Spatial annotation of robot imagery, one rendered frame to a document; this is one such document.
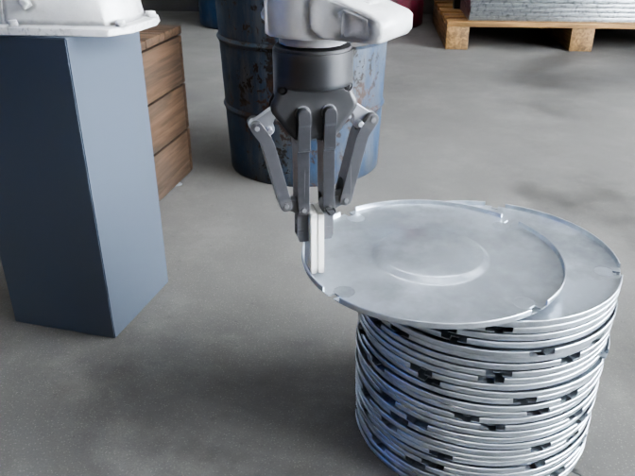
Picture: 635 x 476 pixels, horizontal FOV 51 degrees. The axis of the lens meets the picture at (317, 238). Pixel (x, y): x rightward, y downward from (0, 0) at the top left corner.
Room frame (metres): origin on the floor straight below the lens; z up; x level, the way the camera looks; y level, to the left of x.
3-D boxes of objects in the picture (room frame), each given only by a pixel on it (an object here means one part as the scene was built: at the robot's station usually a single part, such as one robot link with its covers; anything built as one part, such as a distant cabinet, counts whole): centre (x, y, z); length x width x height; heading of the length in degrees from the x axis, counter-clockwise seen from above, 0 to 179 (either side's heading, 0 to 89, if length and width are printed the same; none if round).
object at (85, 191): (0.95, 0.37, 0.23); 0.18 x 0.18 x 0.45; 75
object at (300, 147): (0.63, 0.02, 0.37); 0.04 x 0.01 x 0.11; 14
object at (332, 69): (0.63, 0.00, 0.44); 0.08 x 0.07 x 0.09; 104
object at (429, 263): (0.66, -0.13, 0.25); 0.29 x 0.29 x 0.01
